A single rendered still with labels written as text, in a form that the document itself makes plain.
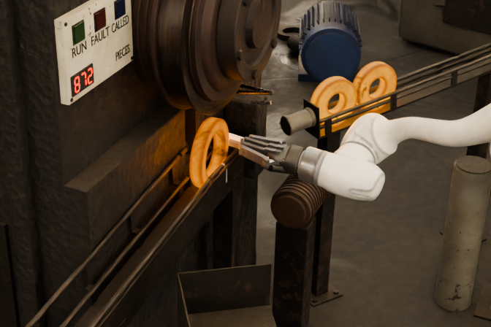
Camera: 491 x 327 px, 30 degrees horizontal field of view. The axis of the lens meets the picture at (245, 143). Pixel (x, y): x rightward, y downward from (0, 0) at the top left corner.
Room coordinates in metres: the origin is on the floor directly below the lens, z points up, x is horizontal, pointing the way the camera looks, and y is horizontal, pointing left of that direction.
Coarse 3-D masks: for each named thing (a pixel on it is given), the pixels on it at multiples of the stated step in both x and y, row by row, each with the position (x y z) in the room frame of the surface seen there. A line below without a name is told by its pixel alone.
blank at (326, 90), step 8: (328, 80) 2.41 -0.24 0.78; (336, 80) 2.41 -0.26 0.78; (344, 80) 2.42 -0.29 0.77; (320, 88) 2.39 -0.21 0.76; (328, 88) 2.39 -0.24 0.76; (336, 88) 2.40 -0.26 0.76; (344, 88) 2.42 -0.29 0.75; (352, 88) 2.44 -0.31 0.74; (312, 96) 2.39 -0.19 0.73; (320, 96) 2.37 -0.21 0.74; (328, 96) 2.39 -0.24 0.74; (344, 96) 2.42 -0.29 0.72; (352, 96) 2.44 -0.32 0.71; (320, 104) 2.37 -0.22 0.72; (344, 104) 2.42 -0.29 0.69; (352, 104) 2.44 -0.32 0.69; (320, 112) 2.38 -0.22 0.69; (328, 112) 2.39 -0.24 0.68; (336, 112) 2.41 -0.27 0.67; (344, 120) 2.43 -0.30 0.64
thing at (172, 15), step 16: (160, 0) 1.85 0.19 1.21; (176, 0) 1.84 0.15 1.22; (192, 0) 1.85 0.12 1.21; (160, 16) 1.83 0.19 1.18; (176, 16) 1.82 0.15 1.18; (160, 32) 1.83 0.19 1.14; (176, 32) 1.81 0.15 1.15; (160, 48) 1.83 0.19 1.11; (176, 48) 1.81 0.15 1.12; (160, 64) 1.83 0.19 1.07; (176, 64) 1.81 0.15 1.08; (176, 80) 1.83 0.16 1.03; (192, 80) 1.84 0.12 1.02; (176, 96) 1.87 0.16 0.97; (192, 96) 1.84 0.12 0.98; (208, 112) 1.92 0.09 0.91
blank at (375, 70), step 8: (368, 64) 2.50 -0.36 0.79; (376, 64) 2.49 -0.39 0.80; (384, 64) 2.50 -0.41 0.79; (360, 72) 2.48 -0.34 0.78; (368, 72) 2.47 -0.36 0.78; (376, 72) 2.48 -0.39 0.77; (384, 72) 2.50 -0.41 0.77; (392, 72) 2.52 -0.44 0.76; (360, 80) 2.46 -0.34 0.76; (368, 80) 2.47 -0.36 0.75; (384, 80) 2.50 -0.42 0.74; (392, 80) 2.52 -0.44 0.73; (360, 88) 2.45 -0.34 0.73; (368, 88) 2.47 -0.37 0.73; (384, 88) 2.51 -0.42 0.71; (392, 88) 2.52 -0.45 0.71; (360, 96) 2.45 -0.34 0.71; (368, 96) 2.47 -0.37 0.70; (376, 96) 2.49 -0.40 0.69; (384, 104) 2.51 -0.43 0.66
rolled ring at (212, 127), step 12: (204, 120) 2.01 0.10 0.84; (216, 120) 2.01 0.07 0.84; (204, 132) 1.96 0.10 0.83; (216, 132) 2.05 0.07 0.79; (228, 132) 2.07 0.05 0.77; (204, 144) 1.94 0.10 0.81; (216, 144) 2.06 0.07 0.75; (192, 156) 1.93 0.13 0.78; (204, 156) 1.93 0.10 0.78; (216, 156) 2.05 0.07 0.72; (192, 168) 1.92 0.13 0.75; (204, 168) 1.93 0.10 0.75; (216, 168) 2.02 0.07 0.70; (192, 180) 1.93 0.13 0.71; (204, 180) 1.93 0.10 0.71
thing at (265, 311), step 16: (192, 272) 1.54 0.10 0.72; (208, 272) 1.55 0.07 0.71; (224, 272) 1.55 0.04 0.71; (240, 272) 1.56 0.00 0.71; (256, 272) 1.57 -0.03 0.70; (192, 288) 1.54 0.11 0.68; (208, 288) 1.55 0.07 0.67; (224, 288) 1.55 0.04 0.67; (240, 288) 1.56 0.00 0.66; (256, 288) 1.57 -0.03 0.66; (192, 304) 1.54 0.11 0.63; (208, 304) 1.55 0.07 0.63; (224, 304) 1.55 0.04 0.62; (240, 304) 1.56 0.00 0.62; (256, 304) 1.57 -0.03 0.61; (192, 320) 1.52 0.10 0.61; (208, 320) 1.52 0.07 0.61; (224, 320) 1.52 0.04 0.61; (240, 320) 1.52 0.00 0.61; (256, 320) 1.53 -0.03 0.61; (272, 320) 1.53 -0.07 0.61
